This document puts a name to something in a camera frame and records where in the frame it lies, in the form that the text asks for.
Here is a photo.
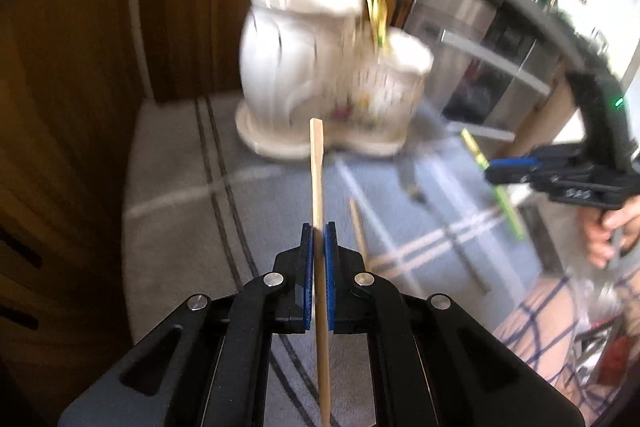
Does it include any grey kitchen countertop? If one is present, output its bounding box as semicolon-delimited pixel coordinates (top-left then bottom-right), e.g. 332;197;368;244
425;0;632;118

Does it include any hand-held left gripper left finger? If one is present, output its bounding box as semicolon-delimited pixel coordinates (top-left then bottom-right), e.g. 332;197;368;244
60;222;316;427

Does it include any white floral ceramic utensil holder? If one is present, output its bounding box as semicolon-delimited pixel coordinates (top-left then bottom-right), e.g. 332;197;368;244
235;0;434;161

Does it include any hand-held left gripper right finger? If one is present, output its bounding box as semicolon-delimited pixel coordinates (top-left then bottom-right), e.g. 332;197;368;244
324;222;584;427

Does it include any person's right hand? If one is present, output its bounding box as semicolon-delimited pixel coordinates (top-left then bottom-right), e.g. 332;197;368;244
583;196;640;269

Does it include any stainless steel oven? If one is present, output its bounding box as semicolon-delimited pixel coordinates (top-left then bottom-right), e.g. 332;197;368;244
402;0;568;142

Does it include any person's plaid-clothed leg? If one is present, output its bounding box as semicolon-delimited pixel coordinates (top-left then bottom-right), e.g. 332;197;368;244
492;277;626;413

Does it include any white ceramic holder saucer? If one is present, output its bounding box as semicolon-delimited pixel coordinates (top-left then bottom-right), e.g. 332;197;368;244
235;99;408;162

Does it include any wooden base cabinet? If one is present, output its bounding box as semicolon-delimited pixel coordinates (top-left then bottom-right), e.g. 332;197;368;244
136;0;427;104
0;0;147;408

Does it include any silver flower-shaped spoon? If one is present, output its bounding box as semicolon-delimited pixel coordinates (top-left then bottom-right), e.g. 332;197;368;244
397;154;493;296

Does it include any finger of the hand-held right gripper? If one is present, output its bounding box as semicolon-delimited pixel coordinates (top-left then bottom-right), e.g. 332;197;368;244
487;146;592;173
485;169;589;188

